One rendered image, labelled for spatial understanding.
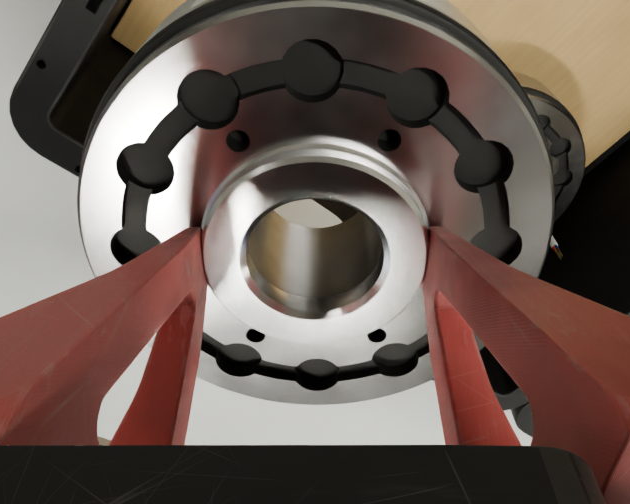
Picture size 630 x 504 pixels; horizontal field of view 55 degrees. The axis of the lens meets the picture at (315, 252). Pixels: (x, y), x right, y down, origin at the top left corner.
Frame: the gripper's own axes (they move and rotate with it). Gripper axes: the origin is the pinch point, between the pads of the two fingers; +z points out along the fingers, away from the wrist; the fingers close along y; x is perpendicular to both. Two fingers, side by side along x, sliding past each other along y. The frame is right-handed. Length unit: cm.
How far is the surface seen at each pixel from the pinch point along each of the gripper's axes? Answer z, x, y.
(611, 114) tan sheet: 23.1, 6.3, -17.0
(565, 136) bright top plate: 19.7, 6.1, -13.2
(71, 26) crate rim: 11.7, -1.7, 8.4
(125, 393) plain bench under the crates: 35, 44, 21
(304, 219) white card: 16.9, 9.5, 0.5
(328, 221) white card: 18.4, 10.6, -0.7
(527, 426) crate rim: 13.2, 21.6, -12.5
